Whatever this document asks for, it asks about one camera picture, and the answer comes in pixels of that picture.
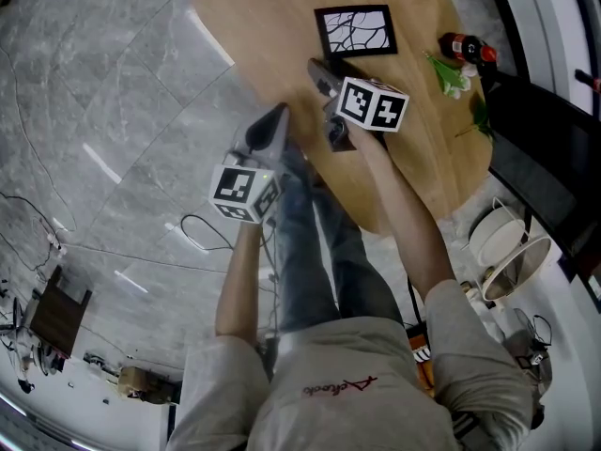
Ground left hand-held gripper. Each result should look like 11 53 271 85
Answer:
208 103 290 226

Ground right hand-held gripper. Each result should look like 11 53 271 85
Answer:
307 58 409 153

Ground black framed branch picture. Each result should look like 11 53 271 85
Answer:
313 4 399 63

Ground person's left forearm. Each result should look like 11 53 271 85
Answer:
214 221 264 345

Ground person's right forearm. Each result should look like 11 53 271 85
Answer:
354 129 456 300

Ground oval wooden coffee table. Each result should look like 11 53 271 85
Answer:
191 0 494 239

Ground white artificial flower green leaves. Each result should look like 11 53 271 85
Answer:
424 50 471 101

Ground person's blue jeans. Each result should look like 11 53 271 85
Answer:
274 143 405 333

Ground dark soda bottle red cap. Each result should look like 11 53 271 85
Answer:
439 32 499 65

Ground dark wooden stool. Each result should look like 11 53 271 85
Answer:
28 265 94 359

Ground brown cardboard box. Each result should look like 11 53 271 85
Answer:
116 366 182 406

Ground person's light grey shirt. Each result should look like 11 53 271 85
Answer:
166 279 536 451

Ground orange chair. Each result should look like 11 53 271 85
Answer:
404 322 438 397

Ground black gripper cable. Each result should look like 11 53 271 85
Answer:
180 213 279 253

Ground black floor cable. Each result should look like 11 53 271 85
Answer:
0 193 79 272

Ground person's striped shoulder strap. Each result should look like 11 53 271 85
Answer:
450 411 489 441

